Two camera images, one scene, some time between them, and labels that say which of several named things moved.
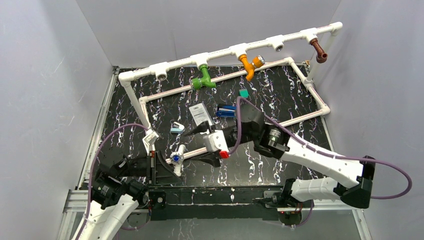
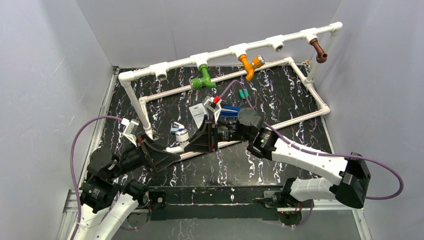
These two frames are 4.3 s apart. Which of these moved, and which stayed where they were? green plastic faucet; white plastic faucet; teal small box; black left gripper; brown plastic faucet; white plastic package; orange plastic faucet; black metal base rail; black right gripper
Moved: white plastic faucet; black left gripper; black right gripper
Stayed: green plastic faucet; brown plastic faucet; orange plastic faucet; white plastic package; black metal base rail; teal small box
